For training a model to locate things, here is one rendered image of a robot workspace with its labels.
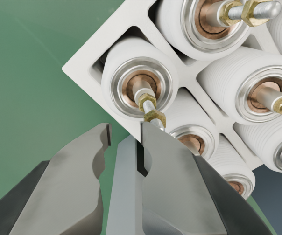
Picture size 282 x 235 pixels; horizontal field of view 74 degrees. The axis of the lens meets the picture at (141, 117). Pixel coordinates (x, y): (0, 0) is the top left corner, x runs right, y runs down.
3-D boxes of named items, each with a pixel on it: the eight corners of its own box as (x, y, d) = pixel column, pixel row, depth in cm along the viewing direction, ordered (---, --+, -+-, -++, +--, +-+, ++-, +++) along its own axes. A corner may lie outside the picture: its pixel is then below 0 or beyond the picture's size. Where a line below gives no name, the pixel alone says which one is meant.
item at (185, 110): (144, 116, 45) (148, 169, 29) (151, 76, 40) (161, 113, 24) (182, 120, 46) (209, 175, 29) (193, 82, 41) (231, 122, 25)
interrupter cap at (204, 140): (156, 163, 28) (157, 167, 28) (167, 120, 25) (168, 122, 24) (204, 169, 29) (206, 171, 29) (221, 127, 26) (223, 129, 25)
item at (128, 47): (162, 47, 38) (195, 67, 22) (142, 89, 42) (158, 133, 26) (117, 26, 35) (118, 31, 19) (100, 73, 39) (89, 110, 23)
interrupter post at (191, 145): (177, 152, 28) (182, 167, 25) (181, 138, 26) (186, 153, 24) (193, 153, 28) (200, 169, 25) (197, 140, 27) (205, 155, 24)
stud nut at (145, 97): (150, 89, 19) (151, 93, 18) (158, 102, 19) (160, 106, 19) (133, 100, 19) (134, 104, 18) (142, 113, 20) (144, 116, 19)
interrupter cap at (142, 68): (183, 71, 22) (185, 72, 22) (155, 123, 25) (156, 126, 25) (123, 44, 20) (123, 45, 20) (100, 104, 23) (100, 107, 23)
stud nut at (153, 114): (158, 105, 15) (160, 109, 14) (168, 120, 16) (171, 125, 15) (138, 118, 15) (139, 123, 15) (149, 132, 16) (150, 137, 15)
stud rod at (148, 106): (145, 90, 20) (161, 124, 14) (150, 97, 21) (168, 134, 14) (137, 95, 20) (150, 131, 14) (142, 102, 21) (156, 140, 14)
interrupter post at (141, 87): (154, 83, 23) (159, 92, 20) (145, 100, 24) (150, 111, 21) (136, 75, 22) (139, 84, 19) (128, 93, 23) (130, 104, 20)
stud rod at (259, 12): (215, 15, 18) (262, 11, 11) (222, 5, 18) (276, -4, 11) (222, 22, 18) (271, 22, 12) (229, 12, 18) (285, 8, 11)
